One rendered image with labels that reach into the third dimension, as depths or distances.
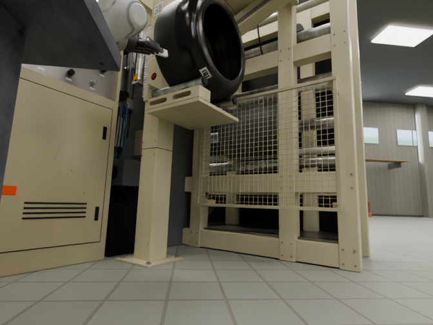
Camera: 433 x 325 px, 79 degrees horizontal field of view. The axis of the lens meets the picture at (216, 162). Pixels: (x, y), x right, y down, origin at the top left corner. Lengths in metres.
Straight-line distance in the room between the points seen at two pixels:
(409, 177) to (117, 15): 12.67
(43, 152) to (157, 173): 0.54
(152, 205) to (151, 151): 0.30
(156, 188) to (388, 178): 11.48
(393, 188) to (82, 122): 11.89
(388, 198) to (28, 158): 11.92
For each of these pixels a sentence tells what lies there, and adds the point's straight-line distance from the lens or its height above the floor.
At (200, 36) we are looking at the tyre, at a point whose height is 1.09.
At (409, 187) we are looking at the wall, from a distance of 13.00.
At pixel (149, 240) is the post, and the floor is 0.12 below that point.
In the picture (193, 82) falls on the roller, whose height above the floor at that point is 0.89.
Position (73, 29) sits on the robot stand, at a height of 0.61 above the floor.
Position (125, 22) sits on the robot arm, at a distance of 0.89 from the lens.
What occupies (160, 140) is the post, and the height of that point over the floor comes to 0.67.
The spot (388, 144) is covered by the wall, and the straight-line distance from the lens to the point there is 12.70.
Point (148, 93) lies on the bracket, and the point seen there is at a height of 0.89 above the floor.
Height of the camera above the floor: 0.33
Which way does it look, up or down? 9 degrees up
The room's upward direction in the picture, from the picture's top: 2 degrees clockwise
